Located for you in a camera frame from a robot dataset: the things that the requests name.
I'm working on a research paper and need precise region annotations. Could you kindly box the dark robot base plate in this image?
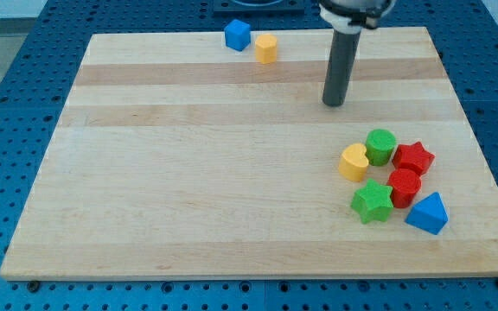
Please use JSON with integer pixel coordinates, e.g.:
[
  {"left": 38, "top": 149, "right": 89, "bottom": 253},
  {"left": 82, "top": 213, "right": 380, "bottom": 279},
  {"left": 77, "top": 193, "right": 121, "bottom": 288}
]
[{"left": 211, "top": 0, "right": 305, "bottom": 16}]

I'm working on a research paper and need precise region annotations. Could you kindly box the wooden board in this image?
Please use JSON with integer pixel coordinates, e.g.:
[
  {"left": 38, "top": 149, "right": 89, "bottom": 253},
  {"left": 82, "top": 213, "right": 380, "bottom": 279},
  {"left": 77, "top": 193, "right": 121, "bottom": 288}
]
[{"left": 0, "top": 27, "right": 498, "bottom": 281}]

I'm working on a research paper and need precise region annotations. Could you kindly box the yellow heart block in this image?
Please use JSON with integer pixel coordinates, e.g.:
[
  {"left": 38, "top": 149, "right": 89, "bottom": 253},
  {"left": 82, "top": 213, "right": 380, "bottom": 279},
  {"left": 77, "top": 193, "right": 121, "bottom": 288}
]
[{"left": 338, "top": 143, "right": 369, "bottom": 182}]

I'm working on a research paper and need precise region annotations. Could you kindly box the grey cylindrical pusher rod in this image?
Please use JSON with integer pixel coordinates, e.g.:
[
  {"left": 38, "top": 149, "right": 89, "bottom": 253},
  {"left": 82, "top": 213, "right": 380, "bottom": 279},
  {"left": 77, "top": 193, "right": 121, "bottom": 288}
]
[{"left": 322, "top": 30, "right": 361, "bottom": 107}]

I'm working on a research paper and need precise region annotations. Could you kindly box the green star block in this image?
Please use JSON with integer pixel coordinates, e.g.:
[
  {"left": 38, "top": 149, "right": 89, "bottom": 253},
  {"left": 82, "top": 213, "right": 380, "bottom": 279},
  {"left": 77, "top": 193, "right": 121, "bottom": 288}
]
[{"left": 350, "top": 179, "right": 394, "bottom": 224}]

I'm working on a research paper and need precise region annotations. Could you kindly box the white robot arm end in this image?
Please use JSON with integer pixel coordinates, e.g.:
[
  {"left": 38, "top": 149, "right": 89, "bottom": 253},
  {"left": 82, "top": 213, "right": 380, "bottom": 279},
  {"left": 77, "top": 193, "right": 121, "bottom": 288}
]
[{"left": 318, "top": 0, "right": 397, "bottom": 35}]

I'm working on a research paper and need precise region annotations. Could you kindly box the yellow hexagon block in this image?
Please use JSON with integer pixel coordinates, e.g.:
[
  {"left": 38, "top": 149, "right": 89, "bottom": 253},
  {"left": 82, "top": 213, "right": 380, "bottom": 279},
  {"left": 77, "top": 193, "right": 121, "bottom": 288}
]
[{"left": 255, "top": 34, "right": 278, "bottom": 64}]

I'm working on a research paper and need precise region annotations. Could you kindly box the blue cube block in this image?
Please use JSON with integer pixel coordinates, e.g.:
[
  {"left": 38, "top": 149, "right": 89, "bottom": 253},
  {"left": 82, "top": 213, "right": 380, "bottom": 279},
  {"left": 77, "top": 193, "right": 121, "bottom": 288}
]
[{"left": 224, "top": 19, "right": 251, "bottom": 52}]

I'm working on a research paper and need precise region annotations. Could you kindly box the green cylinder block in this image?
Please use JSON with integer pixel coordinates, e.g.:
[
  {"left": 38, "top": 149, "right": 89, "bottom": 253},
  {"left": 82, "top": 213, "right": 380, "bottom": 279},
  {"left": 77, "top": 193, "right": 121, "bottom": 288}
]
[{"left": 365, "top": 129, "right": 396, "bottom": 166}]

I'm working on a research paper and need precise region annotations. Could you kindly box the red star block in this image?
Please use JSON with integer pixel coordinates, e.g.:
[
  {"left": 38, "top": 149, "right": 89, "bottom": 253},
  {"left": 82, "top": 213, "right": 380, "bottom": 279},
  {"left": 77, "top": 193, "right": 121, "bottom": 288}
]
[{"left": 392, "top": 142, "right": 435, "bottom": 176}]

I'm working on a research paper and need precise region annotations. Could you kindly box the red cylinder block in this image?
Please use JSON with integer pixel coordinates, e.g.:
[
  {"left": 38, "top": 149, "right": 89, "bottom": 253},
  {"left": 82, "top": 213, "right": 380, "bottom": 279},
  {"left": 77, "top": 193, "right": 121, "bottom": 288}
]
[{"left": 386, "top": 168, "right": 422, "bottom": 209}]

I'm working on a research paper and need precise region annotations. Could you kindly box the blue triangle block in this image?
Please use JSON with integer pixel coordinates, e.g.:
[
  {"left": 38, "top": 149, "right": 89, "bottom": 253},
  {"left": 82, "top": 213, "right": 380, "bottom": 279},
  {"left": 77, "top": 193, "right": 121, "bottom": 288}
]
[{"left": 405, "top": 192, "right": 449, "bottom": 235}]

